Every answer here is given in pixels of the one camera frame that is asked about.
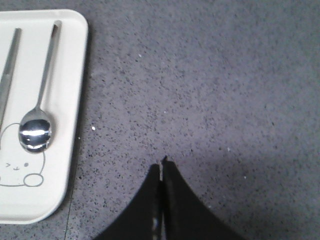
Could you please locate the cream rabbit serving tray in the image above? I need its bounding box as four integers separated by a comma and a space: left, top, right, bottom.
0, 9, 88, 225

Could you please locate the silver chopstick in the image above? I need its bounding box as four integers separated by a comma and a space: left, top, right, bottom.
0, 28, 22, 125

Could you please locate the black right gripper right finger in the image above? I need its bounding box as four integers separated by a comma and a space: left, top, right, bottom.
161, 157, 243, 240

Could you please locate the silver spoon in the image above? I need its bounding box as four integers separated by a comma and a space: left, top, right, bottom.
18, 20, 62, 153

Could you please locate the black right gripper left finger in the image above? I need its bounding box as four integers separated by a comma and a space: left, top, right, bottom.
96, 164, 160, 240

